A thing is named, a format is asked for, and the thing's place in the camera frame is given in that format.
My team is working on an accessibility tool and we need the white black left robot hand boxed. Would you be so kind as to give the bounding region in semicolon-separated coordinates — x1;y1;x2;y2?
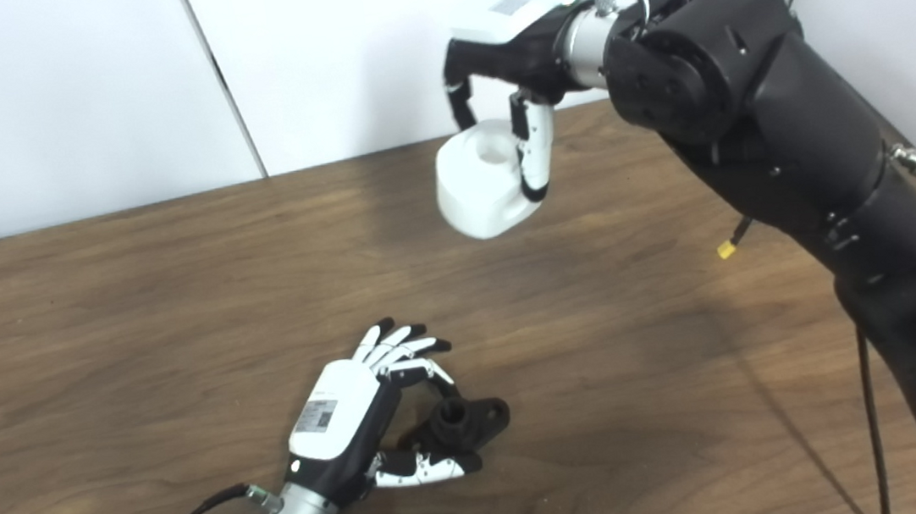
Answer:
266;309;488;514

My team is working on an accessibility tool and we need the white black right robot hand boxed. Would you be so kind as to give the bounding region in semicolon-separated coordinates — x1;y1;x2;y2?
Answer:
435;0;614;211

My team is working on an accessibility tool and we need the black holder part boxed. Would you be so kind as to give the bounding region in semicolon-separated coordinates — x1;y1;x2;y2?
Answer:
393;391;516;468

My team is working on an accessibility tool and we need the round white piece with holes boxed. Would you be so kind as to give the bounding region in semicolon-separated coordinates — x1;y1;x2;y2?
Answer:
429;115;550;244

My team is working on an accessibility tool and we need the short wire with yellow tip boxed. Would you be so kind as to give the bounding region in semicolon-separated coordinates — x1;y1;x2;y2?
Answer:
714;216;759;260

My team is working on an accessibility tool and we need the long black hanging cable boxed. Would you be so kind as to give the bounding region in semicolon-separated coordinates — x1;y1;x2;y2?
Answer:
855;324;893;514

